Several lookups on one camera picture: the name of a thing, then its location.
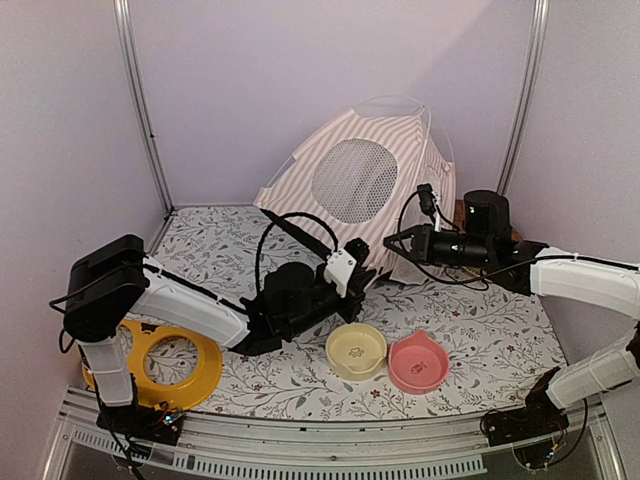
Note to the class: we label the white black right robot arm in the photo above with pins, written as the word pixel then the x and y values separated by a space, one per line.
pixel 532 268

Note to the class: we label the right aluminium frame post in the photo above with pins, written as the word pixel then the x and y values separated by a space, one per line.
pixel 533 60

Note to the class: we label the pink striped pet tent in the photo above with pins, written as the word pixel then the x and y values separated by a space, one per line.
pixel 339 218

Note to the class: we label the brown woven mat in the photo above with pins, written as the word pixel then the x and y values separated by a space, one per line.
pixel 459 214

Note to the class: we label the left aluminium frame post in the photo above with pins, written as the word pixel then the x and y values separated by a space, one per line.
pixel 132 69

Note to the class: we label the yellow double bowl holder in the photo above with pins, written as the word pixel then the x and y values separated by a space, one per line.
pixel 147 364

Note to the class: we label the aluminium front rail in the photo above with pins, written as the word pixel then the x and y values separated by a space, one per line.
pixel 222 446

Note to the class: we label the white tent pole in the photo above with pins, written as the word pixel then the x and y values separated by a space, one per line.
pixel 400 105

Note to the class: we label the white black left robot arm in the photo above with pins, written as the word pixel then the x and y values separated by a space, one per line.
pixel 120 278

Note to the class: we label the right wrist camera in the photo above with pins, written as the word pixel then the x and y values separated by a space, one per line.
pixel 429 205

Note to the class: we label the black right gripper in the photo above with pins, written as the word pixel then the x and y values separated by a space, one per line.
pixel 422 250

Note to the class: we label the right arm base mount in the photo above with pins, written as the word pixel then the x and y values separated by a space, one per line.
pixel 539 416

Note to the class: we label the pink pet bowl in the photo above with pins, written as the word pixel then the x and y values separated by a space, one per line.
pixel 417 364

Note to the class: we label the aluminium frame post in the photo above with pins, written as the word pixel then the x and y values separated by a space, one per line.
pixel 132 69
pixel 533 60

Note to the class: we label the yellow bamboo mat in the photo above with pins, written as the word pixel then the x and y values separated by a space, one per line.
pixel 474 273

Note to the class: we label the cream pet bowl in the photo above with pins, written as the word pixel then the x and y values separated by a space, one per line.
pixel 356 352

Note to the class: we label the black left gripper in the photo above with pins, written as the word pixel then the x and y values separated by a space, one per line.
pixel 358 283

